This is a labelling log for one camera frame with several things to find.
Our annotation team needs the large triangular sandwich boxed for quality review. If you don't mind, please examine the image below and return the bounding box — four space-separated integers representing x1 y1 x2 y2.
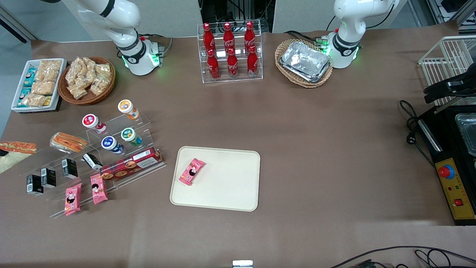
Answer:
0 141 38 174

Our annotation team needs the small wrapped sandwich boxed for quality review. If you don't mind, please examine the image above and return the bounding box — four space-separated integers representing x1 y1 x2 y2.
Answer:
50 132 90 154

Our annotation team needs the cream plastic serving tray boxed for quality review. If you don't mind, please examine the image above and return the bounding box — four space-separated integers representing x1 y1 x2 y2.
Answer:
170 146 261 213

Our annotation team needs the small black box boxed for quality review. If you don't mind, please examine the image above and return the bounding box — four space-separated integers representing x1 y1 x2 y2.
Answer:
62 159 79 179
26 175 44 196
41 168 57 189
82 153 103 171

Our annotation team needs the beige cracker pack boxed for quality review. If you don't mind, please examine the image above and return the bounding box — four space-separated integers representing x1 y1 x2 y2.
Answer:
20 93 47 108
39 60 63 73
35 69 60 83
31 81 57 96

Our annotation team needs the blue snack pack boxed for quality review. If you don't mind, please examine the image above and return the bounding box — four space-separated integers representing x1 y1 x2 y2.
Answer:
17 87 32 107
25 67 38 88

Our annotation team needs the pink snack pack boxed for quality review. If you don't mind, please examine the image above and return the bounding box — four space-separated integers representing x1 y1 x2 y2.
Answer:
178 158 207 186
64 183 83 217
90 173 109 205

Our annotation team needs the white rectangular snack bin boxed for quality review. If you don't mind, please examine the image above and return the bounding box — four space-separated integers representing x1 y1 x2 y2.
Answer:
11 58 68 113

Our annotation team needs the red lid yogurt cup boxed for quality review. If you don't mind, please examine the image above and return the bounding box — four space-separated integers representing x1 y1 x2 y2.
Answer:
82 114 107 134

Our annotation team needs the clear bag of puffed snacks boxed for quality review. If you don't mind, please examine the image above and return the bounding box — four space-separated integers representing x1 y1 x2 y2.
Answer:
75 57 97 76
90 76 110 97
65 63 85 86
95 63 112 81
68 83 89 100

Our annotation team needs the blue lid yogurt cup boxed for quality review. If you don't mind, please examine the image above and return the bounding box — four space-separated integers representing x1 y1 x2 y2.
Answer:
101 136 124 155

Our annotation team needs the brown round wicker basket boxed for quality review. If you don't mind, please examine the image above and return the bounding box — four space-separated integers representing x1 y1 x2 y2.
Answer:
57 56 116 106

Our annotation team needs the green lid yogurt cup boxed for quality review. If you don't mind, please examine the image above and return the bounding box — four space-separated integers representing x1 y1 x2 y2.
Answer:
121 128 143 147

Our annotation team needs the long red cookie box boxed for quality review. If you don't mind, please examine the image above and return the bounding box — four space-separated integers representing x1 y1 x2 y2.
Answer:
99 147 164 182

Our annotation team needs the orange lid yogurt cup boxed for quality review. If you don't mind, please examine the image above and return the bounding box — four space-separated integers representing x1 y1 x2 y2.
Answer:
118 99 141 120

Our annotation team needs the clear acrylic stepped display stand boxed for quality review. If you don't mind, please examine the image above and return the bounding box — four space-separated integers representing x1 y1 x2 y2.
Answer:
19 110 167 219

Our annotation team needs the red cola bottle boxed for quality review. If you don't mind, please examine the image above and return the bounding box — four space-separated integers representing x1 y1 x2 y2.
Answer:
202 23 216 53
222 23 236 52
244 21 257 51
226 48 239 78
206 49 221 80
247 45 259 77

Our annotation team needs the clear acrylic bottle rack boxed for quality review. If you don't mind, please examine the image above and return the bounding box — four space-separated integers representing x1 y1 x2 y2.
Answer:
197 23 264 84

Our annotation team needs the light oval wicker basket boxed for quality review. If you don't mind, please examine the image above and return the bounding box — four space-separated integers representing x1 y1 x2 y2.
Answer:
274 38 334 89

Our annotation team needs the stack of aluminium foil trays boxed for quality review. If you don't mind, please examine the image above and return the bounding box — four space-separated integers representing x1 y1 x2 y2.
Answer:
279 41 332 83

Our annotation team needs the black machine with yellow panel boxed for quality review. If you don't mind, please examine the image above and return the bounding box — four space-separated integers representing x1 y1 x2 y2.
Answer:
416 105 476 227

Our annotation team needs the steel pan insert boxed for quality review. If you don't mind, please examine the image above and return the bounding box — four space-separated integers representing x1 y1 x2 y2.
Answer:
454 113 476 157

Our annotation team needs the metal shelf rack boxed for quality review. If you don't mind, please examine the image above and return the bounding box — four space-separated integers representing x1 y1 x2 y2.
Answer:
427 0 476 31

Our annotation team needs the grey arm base cable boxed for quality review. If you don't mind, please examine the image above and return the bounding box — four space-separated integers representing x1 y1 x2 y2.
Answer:
140 33 174 57

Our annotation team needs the black arm base cable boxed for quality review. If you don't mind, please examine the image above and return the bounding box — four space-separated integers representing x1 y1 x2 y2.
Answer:
284 30 328 44

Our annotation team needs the long black cable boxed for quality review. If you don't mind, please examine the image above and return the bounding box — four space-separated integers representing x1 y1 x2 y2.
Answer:
328 245 476 268

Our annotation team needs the black power cable with plug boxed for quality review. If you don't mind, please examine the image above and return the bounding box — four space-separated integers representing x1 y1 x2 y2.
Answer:
399 99 437 169

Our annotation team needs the looped black cable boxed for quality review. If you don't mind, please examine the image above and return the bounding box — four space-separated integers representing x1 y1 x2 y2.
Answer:
414 249 476 268

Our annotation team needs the white wire basket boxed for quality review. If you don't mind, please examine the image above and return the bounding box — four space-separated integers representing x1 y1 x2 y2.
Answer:
418 35 476 107

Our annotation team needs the black handle lever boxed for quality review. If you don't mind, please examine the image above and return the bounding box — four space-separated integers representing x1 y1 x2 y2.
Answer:
423 72 476 105

